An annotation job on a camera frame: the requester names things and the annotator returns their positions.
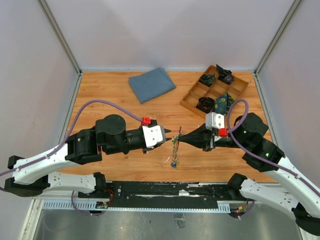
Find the wooden compartment tray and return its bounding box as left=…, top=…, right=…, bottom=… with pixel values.
left=180, top=65, right=249, bottom=119

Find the key with green tag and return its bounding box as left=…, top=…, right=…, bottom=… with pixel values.
left=172, top=136, right=179, bottom=145

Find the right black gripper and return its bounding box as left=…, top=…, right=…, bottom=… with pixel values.
left=177, top=123, right=250, bottom=152

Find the folded blue cloth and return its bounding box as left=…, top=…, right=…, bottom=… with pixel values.
left=128, top=67, right=176, bottom=104

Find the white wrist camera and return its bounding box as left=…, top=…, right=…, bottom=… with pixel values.
left=205, top=112, right=225, bottom=130
left=142, top=125, right=166, bottom=148

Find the dark green rolled tie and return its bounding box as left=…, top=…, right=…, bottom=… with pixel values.
left=198, top=73, right=216, bottom=87

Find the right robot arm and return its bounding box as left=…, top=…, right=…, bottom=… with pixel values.
left=178, top=112, right=320, bottom=236

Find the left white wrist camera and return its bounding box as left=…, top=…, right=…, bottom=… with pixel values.
left=142, top=125, right=166, bottom=148

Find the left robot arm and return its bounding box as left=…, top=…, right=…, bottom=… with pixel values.
left=4, top=114, right=169, bottom=198

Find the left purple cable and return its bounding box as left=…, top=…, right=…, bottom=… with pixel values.
left=0, top=99, right=155, bottom=192

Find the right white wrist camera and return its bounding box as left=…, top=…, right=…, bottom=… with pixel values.
left=205, top=112, right=225, bottom=130

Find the blue yellow floral tie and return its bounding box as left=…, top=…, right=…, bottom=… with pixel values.
left=213, top=92, right=235, bottom=117

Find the black orange rolled tie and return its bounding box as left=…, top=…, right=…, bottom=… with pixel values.
left=196, top=97, right=215, bottom=114

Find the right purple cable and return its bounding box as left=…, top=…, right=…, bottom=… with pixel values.
left=218, top=98, right=320, bottom=197

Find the metal key organizer red handle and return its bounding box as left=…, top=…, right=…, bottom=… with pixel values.
left=170, top=126, right=183, bottom=169

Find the dark navy rolled tie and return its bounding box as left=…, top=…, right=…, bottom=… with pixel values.
left=215, top=64, right=235, bottom=85

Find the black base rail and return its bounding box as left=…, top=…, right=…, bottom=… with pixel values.
left=77, top=181, right=246, bottom=210

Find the purple cable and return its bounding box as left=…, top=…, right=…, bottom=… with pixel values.
left=218, top=98, right=320, bottom=197
left=0, top=99, right=155, bottom=192

